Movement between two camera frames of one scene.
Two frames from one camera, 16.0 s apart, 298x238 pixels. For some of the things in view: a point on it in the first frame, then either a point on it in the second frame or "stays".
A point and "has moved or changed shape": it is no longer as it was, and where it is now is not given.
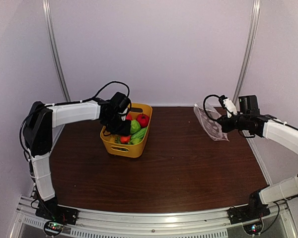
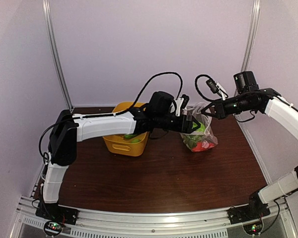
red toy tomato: x=143 y=119 has moved or changed shape
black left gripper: x=124 y=131 to x=186 y=123
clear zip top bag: x=211 y=127 has moved or changed shape
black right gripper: x=226 y=127 to x=220 y=110
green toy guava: x=136 y=141 stays
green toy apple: x=135 y=126 has moved or changed shape
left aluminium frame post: x=46 y=5 stays
